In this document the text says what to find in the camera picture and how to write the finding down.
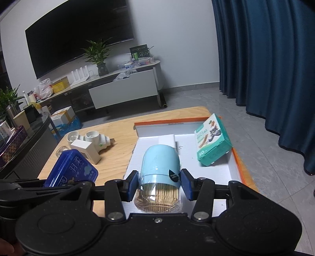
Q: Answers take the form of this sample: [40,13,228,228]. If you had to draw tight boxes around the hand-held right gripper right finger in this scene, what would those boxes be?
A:
[180,169,259,221]

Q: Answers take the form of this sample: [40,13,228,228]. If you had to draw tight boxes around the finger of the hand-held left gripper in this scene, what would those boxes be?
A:
[18,180,74,195]

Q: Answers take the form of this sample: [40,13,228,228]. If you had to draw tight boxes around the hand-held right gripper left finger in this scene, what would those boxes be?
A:
[57,170,139,221]

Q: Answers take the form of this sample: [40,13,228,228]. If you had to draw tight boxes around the light blue toothpick jar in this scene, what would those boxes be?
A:
[133,145,184,213]

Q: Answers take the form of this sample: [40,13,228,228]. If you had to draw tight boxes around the white cardboard box orange rim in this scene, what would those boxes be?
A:
[123,118,246,214]

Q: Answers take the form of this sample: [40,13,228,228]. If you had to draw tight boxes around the blue plastic box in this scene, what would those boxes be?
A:
[44,150,99,188]

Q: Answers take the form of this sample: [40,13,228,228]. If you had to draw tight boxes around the teal cartoon print box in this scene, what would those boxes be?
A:
[194,114,233,167]

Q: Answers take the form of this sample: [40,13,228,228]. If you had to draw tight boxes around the white square plug adapter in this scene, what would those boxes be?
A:
[71,140,102,164]

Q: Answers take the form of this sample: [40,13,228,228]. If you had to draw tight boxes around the person's left hand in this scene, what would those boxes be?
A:
[0,237,15,256]

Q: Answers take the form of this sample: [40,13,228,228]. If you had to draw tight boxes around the wooden table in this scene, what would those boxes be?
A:
[37,106,259,197]

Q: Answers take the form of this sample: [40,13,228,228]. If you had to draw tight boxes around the black glass coffee table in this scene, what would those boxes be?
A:
[0,113,62,180]

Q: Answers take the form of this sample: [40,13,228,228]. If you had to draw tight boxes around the patterned tissue box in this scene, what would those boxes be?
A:
[0,125,28,168]

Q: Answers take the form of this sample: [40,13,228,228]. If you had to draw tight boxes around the white plug-in mosquito heater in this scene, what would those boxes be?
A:
[85,129,116,152]

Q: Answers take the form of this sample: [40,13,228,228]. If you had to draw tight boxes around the blue plastic bag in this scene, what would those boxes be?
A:
[50,115,83,136]

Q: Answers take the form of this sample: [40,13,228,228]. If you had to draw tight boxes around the cream cup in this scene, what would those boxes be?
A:
[13,110,31,130]

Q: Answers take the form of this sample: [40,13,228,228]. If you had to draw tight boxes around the small black box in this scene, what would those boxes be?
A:
[25,107,40,123]

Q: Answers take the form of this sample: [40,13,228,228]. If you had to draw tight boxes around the cardboard box white top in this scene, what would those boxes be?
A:
[50,106,76,126]

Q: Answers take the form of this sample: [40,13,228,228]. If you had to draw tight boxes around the black roll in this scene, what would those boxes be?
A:
[159,91,169,108]

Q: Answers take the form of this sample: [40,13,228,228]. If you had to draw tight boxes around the leafy plant in metal cup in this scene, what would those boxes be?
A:
[0,85,25,128]

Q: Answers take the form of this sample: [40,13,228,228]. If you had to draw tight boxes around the white tv cabinet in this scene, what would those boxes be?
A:
[37,60,163,116]

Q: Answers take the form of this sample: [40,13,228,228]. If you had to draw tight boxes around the white and red plastic bag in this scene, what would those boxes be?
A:
[34,79,54,100]

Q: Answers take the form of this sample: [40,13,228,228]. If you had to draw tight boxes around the yellow box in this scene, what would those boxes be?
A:
[52,76,69,93]

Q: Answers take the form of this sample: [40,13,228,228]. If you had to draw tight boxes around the clear plastic bag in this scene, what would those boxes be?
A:
[113,71,136,82]

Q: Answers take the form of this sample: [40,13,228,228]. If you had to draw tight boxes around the white router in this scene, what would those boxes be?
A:
[70,65,96,86]

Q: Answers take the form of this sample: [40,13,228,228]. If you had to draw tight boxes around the clear plastic storage containers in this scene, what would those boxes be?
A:
[118,57,155,72]

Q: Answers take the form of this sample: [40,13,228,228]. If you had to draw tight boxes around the green and black box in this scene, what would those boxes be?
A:
[130,44,151,61]

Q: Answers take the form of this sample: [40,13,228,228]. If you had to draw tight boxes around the potted green plant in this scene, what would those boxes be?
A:
[82,39,112,77]

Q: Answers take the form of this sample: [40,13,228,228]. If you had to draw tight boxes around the dark blue curtain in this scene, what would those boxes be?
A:
[212,0,315,176]

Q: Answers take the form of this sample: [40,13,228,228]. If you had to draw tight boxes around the black television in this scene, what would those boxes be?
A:
[25,0,135,80]

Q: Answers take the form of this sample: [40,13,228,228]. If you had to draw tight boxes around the white wall charger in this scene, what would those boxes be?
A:
[159,134,178,148]

